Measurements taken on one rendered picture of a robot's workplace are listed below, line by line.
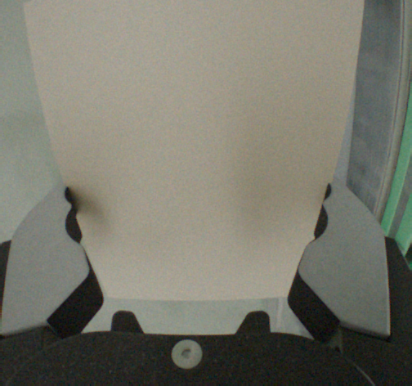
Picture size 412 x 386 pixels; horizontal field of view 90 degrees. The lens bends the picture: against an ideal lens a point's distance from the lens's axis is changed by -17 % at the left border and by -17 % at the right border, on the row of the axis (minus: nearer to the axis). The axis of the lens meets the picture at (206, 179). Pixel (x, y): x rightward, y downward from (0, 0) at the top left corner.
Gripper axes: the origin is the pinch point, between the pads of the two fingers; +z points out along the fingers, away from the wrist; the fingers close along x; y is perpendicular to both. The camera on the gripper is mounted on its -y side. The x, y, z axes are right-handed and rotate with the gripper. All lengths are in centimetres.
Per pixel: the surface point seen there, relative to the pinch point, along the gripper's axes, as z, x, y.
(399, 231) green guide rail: 16.4, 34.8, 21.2
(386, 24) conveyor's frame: 26.2, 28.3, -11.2
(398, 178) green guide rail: 20.4, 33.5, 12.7
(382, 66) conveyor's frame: 26.6, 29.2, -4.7
